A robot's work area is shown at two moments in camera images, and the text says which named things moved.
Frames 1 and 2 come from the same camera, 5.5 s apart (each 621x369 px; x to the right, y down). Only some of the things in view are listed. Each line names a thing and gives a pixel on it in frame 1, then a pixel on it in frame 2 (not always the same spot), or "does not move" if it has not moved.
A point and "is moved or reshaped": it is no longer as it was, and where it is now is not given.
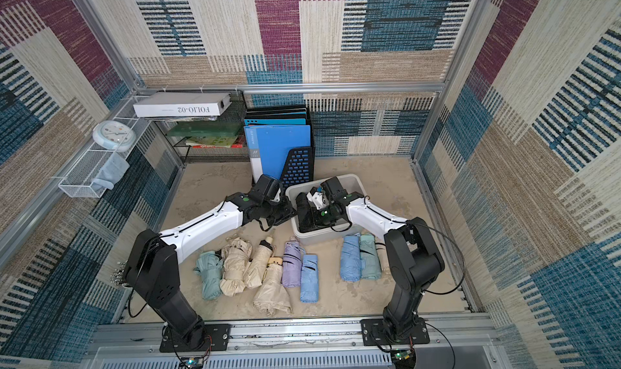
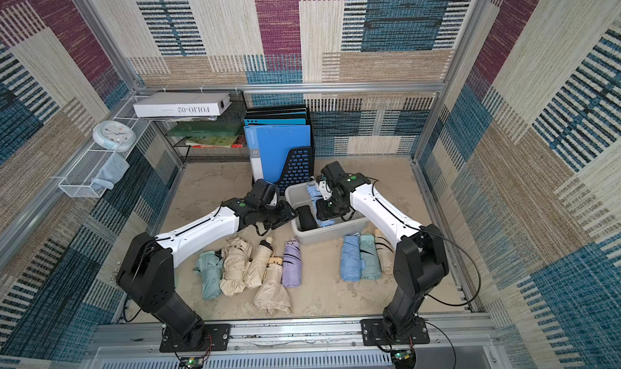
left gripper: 288,214 does not move
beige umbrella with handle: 259,263 does not move
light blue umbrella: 310,278 is moved or reshaped
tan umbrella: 272,298 does not move
